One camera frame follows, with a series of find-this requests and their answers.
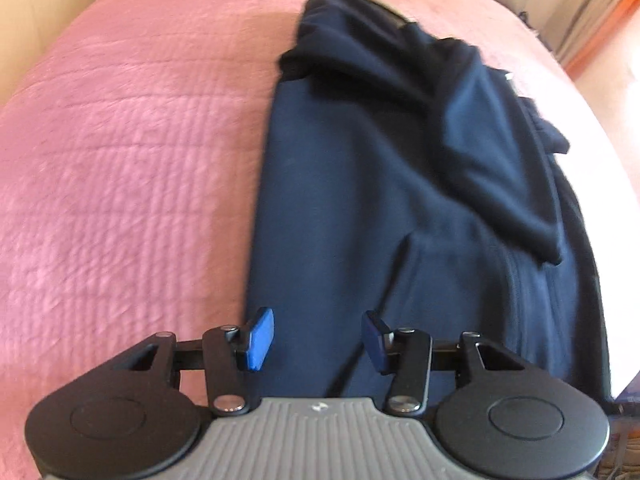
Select pink quilted bedspread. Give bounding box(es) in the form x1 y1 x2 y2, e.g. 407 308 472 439
1 0 611 479

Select beige curtain orange trim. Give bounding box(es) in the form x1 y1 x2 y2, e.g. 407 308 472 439
524 0 639 79

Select navy track pants white stripes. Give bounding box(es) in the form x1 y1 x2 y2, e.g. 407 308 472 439
247 0 611 400

